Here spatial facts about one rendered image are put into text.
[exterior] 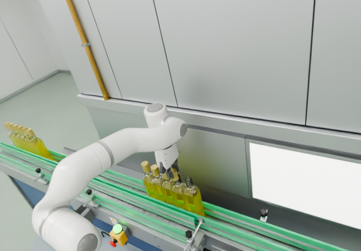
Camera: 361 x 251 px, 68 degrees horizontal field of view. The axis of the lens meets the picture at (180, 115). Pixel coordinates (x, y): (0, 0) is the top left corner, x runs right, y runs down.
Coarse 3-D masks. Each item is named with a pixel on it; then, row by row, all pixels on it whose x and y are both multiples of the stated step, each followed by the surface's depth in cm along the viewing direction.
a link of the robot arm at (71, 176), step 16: (96, 144) 77; (64, 160) 71; (80, 160) 71; (96, 160) 74; (64, 176) 68; (80, 176) 70; (96, 176) 76; (48, 192) 70; (64, 192) 69; (80, 192) 72; (48, 208) 73; (32, 224) 75
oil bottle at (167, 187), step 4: (164, 180) 122; (164, 184) 121; (168, 184) 120; (172, 184) 120; (164, 188) 121; (168, 188) 120; (164, 192) 124; (168, 192) 122; (168, 196) 124; (172, 196) 122; (168, 200) 126; (172, 200) 124; (172, 204) 126
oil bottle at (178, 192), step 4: (184, 184) 118; (172, 188) 119; (176, 188) 117; (180, 188) 117; (184, 188) 118; (172, 192) 120; (176, 192) 118; (180, 192) 117; (176, 196) 120; (180, 196) 118; (176, 200) 122; (180, 200) 120; (184, 200) 119; (176, 204) 124; (180, 204) 122; (184, 204) 120; (184, 208) 122
